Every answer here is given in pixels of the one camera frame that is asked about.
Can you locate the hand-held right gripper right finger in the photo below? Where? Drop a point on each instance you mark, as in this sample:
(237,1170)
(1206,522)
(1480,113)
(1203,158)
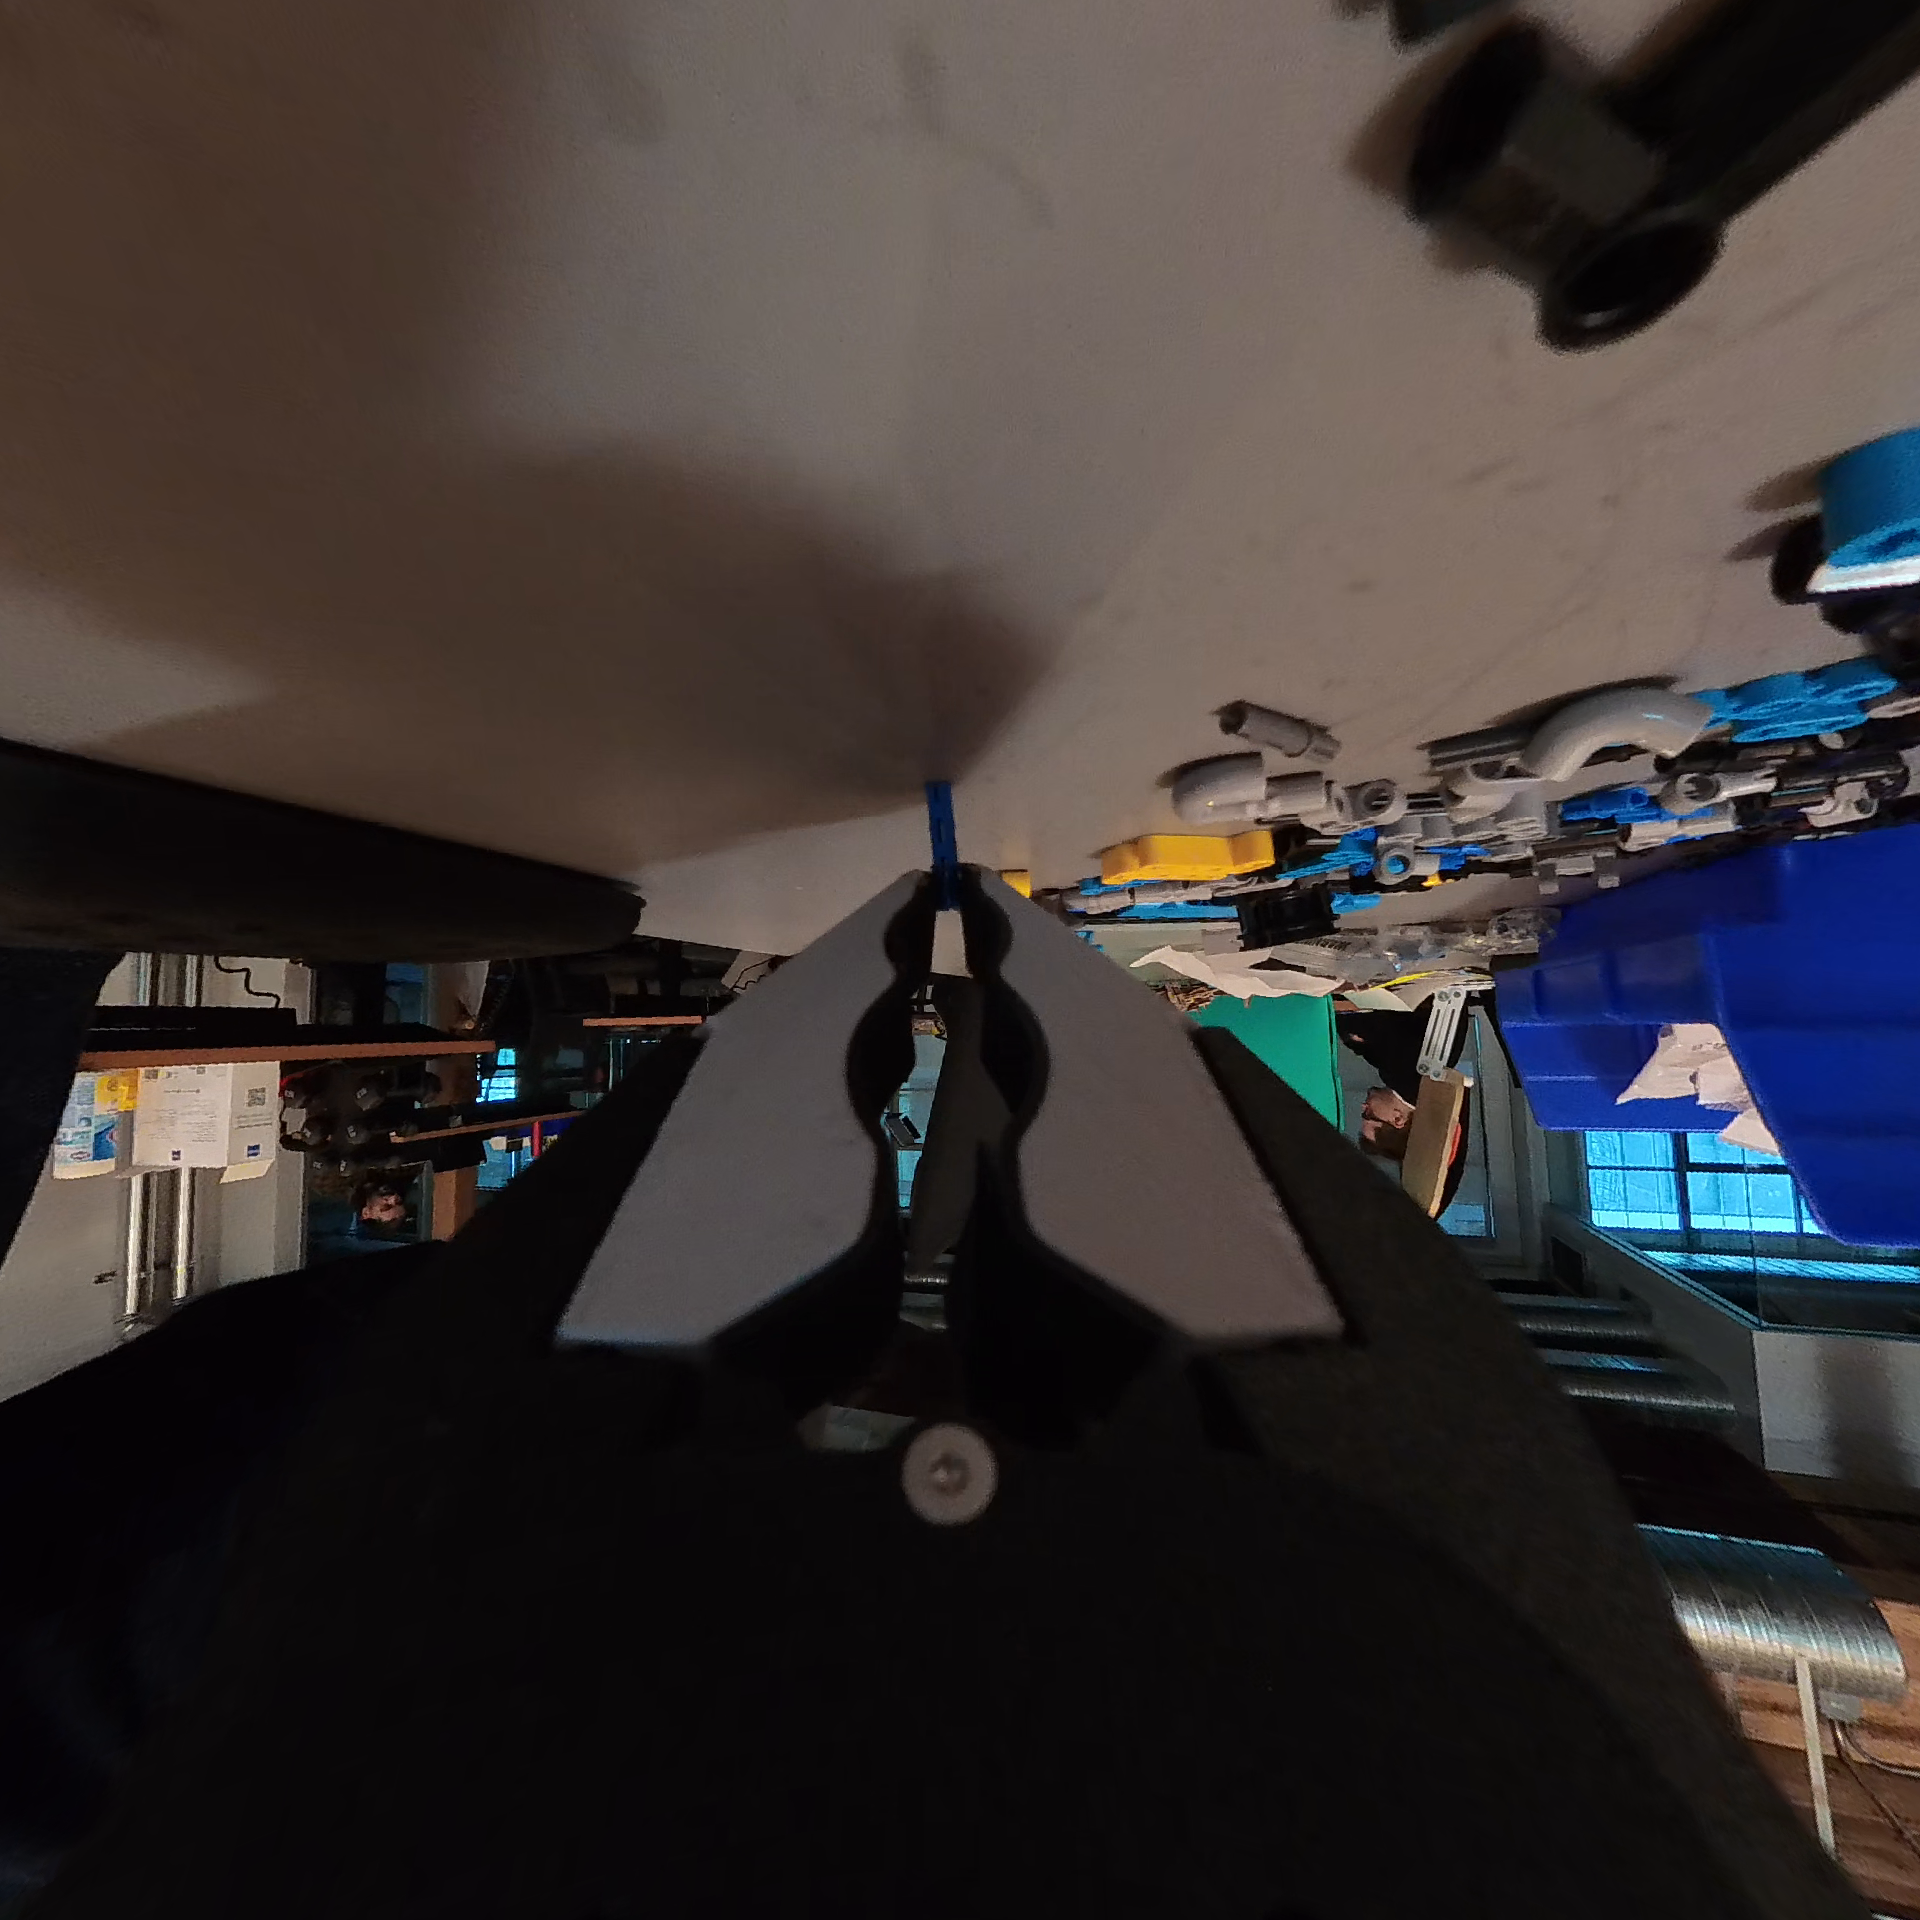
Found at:
(1155,1185)

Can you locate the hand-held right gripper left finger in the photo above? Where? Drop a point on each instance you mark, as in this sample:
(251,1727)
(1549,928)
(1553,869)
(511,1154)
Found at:
(734,1185)

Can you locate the blue axle pin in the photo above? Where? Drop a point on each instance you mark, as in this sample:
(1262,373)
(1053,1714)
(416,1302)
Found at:
(941,832)

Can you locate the pile of small brick parts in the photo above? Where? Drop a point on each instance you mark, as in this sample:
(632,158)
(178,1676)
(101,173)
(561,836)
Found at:
(1501,809)

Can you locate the green flat panel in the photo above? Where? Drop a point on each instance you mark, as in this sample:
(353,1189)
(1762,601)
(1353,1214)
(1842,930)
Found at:
(1259,1049)

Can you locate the crumpled white paper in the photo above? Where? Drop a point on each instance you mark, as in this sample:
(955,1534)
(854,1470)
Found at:
(1243,973)

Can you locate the yellow angled beam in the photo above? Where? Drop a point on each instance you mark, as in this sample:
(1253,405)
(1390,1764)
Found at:
(1184,858)

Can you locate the large window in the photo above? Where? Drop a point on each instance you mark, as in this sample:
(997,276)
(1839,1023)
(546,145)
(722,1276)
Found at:
(1694,1185)

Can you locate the blue plastic bin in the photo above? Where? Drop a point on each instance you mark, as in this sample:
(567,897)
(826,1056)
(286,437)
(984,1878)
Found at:
(1800,960)

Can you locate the black angle connector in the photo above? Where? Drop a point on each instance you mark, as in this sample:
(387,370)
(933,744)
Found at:
(1560,196)

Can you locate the metal ventilation duct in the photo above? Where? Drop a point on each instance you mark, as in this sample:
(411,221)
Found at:
(1769,1621)

